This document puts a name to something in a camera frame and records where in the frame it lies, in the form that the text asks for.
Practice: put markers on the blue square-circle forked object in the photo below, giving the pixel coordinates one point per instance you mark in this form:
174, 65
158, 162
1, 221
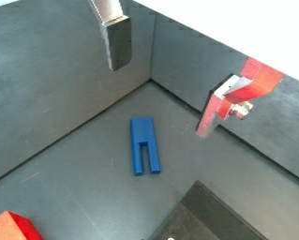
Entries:
143, 138

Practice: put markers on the red shape-sorter fixture block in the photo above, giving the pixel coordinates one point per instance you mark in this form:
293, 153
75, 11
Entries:
18, 228

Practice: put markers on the black curved regrasp stand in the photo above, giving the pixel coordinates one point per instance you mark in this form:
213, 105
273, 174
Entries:
202, 217

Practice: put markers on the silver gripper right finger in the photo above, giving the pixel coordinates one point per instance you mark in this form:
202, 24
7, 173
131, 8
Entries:
230, 96

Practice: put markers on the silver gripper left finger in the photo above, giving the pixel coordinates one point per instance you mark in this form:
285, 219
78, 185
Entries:
115, 26

